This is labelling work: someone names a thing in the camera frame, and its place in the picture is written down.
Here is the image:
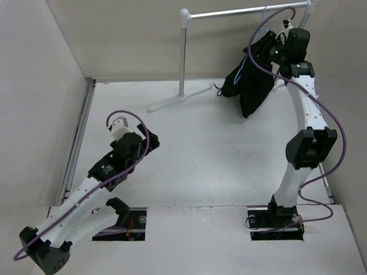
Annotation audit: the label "white clothes rack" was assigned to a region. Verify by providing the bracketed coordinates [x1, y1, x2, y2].
[147, 1, 317, 112]

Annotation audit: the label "black trousers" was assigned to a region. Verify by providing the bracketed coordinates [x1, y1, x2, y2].
[217, 48, 274, 118]

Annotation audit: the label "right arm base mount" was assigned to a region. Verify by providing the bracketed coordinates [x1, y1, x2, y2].
[245, 207, 304, 241]

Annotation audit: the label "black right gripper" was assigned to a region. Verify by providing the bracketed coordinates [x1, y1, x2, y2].
[243, 30, 290, 66]

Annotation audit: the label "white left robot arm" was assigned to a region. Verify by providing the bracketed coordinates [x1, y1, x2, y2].
[19, 124, 160, 274]

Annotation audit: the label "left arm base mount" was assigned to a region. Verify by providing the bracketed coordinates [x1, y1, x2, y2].
[92, 208, 147, 242]

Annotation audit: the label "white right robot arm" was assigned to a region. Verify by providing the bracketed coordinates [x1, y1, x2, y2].
[248, 28, 338, 229]

